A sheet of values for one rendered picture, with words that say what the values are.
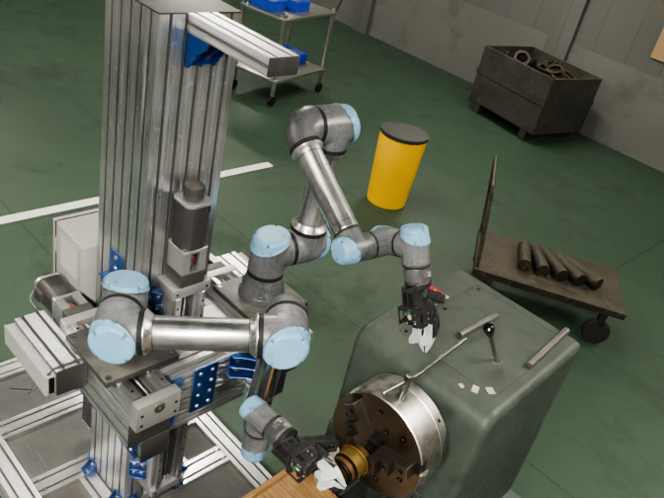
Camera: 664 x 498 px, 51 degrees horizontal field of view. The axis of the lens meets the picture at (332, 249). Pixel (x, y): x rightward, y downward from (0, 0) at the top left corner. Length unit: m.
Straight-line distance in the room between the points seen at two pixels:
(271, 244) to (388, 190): 3.41
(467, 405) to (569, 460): 1.99
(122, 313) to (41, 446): 1.36
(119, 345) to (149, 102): 0.61
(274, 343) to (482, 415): 0.61
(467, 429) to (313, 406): 1.73
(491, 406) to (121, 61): 1.34
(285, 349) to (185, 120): 0.66
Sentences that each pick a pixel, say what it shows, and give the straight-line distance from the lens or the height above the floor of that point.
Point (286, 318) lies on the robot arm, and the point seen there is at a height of 1.42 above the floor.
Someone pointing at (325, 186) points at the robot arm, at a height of 1.67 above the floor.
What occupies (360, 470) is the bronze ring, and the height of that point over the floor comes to 1.09.
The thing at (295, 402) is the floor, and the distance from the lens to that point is 3.59.
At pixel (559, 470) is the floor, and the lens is 3.83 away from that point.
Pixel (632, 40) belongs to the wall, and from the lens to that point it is 8.52.
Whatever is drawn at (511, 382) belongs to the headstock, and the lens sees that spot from 2.08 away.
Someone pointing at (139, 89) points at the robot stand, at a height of 1.82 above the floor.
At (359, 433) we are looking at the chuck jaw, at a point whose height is 1.14.
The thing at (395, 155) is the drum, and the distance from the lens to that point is 5.32.
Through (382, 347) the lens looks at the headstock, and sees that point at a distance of 2.05.
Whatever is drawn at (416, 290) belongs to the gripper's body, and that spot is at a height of 1.50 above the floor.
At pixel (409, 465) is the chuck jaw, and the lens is 1.90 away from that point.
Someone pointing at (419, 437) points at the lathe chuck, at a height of 1.20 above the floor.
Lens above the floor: 2.49
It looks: 31 degrees down
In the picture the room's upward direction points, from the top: 14 degrees clockwise
